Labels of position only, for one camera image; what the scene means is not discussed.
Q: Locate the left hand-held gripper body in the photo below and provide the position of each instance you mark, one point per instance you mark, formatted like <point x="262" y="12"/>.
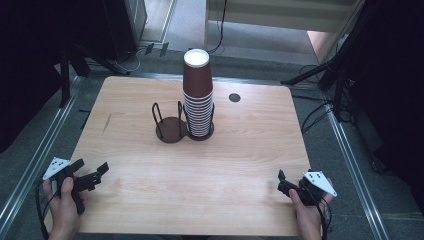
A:
<point x="56" y="166"/>

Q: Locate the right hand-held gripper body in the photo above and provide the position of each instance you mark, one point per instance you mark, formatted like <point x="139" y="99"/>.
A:
<point x="318" y="181"/>

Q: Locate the brown paper cup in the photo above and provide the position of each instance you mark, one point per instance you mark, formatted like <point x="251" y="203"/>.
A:
<point x="197" y="78"/>

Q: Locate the person's right hand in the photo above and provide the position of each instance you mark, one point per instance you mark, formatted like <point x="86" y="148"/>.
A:
<point x="308" y="216"/>

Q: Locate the person's left hand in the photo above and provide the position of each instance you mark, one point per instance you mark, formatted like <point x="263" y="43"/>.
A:
<point x="63" y="213"/>

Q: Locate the black metal stand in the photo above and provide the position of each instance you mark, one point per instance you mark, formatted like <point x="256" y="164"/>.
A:
<point x="65" y="80"/>

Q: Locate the dark round table grommet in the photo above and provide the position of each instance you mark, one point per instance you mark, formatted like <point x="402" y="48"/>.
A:
<point x="234" y="97"/>

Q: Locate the black tripod stand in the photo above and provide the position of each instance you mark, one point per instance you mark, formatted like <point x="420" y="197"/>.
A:
<point x="333" y="63"/>

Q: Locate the black cabinet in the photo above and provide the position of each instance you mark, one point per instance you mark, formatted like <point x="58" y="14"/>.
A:
<point x="123" y="26"/>

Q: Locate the aluminium floor rail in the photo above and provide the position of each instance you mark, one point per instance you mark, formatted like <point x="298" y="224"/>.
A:
<point x="353" y="166"/>
<point x="40" y="150"/>

